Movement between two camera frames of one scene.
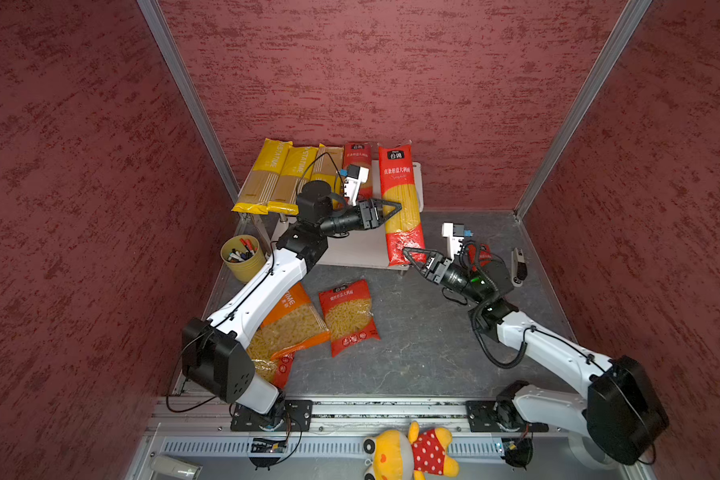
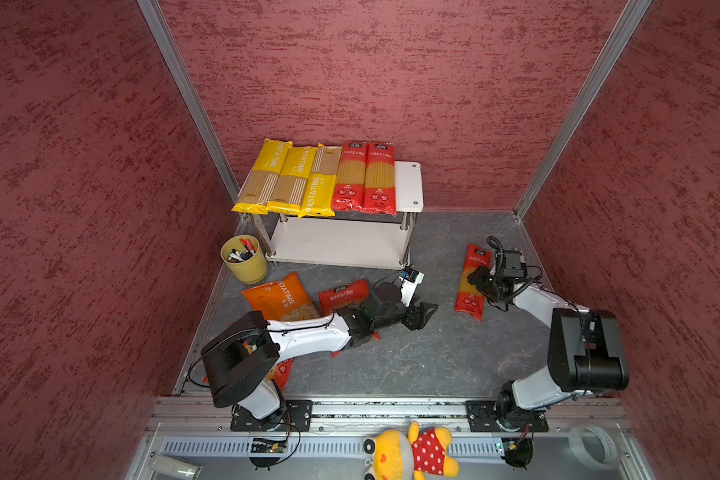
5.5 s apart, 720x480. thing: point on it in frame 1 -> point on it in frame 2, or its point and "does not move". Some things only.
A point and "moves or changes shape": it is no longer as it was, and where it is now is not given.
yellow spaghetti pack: [297, 168] does not move
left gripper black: [369, 218] -> [416, 315]
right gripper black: [436, 266] -> [477, 278]
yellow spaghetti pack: [263, 179] does not move
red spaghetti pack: [398, 184] moves or changes shape
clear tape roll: [580, 452] does not move
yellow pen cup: [244, 257] does not move
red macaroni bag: [278, 370] does not move
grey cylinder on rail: [181, 468] does not move
